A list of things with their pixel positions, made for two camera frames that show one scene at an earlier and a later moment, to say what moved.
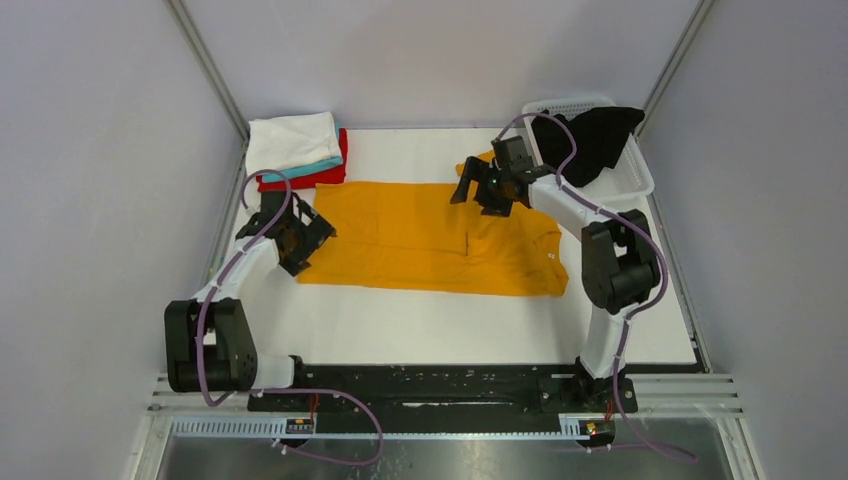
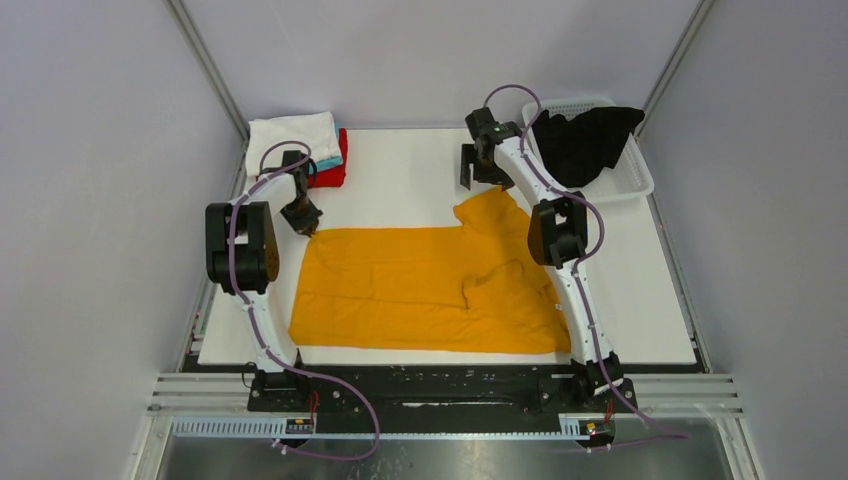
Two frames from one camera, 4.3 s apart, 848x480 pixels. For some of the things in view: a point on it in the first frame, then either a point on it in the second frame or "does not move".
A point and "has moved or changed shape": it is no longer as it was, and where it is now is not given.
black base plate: x=434 y=389 does not move
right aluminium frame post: x=698 y=15 does not move
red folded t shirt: x=328 y=176 does not move
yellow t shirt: x=415 y=238 has moved or changed shape
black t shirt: x=601 y=134 does not move
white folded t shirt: x=279 y=143 does not move
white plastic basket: x=631 y=179 does not move
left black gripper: x=317 y=231 → x=307 y=224
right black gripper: x=482 y=187 → x=475 y=157
